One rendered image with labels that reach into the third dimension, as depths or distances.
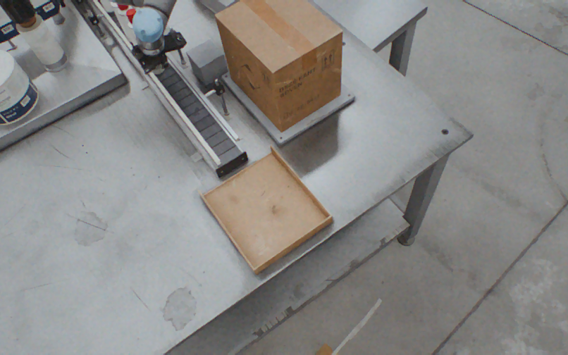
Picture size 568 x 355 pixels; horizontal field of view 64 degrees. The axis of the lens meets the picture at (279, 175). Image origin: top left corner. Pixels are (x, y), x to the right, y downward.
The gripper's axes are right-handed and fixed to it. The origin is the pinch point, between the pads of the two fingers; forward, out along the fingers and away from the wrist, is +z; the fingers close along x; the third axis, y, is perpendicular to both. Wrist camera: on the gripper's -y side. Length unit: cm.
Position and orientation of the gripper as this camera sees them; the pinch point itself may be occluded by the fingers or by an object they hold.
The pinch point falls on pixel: (161, 63)
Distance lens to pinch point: 161.4
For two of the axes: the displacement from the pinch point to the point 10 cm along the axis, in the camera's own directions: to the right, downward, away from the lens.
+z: -2.1, 1.0, 9.7
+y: -8.2, 5.3, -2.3
